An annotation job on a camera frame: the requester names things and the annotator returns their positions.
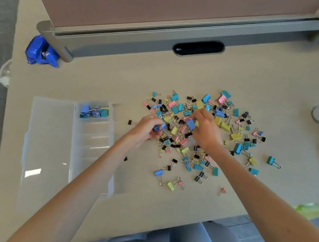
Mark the person's right hand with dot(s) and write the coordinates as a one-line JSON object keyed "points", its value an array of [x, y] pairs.
{"points": [[208, 133]]}

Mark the person's left hand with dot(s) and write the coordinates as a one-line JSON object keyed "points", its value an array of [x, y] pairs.
{"points": [[144, 129]]}

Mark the person's right fingers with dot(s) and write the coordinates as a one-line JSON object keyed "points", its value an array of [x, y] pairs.
{"points": [[201, 115]]}

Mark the person's left fingers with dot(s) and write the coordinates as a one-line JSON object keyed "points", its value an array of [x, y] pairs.
{"points": [[155, 121]]}

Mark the small blue binder clip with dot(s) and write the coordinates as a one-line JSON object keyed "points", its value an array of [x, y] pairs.
{"points": [[159, 127]]}

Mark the large blue binder clip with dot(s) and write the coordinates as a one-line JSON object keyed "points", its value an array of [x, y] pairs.
{"points": [[191, 124]]}

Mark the person's left forearm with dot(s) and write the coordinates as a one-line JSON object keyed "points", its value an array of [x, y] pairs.
{"points": [[75, 193]]}

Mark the person's right forearm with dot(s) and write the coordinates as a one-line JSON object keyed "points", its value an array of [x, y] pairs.
{"points": [[270, 221]]}

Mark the pile of colourful binder clips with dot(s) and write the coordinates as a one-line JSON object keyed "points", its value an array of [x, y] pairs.
{"points": [[222, 126]]}

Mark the sorted blue clips heap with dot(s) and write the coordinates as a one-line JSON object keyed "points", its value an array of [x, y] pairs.
{"points": [[91, 111]]}

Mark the clear plastic organizer box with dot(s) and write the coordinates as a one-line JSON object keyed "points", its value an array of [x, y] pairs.
{"points": [[48, 153]]}

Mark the blue plastic tape dispenser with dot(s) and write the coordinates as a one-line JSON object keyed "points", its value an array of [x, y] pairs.
{"points": [[39, 52]]}

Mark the green plastic packet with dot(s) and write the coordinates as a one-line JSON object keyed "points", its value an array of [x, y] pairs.
{"points": [[312, 210]]}

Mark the white plastic scrap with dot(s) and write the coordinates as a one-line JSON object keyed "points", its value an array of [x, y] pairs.
{"points": [[3, 76]]}

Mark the brown desk partition grey frame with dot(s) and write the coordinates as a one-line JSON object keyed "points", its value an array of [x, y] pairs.
{"points": [[154, 0]]}

